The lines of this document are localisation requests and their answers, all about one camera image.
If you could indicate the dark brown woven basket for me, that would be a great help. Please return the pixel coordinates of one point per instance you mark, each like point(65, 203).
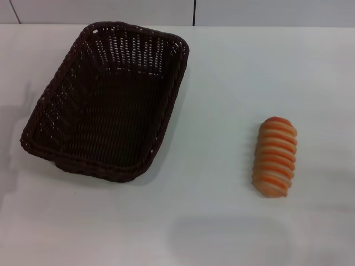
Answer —
point(111, 119)

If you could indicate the orange striped bread roll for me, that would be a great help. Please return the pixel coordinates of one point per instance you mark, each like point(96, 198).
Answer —
point(274, 155)

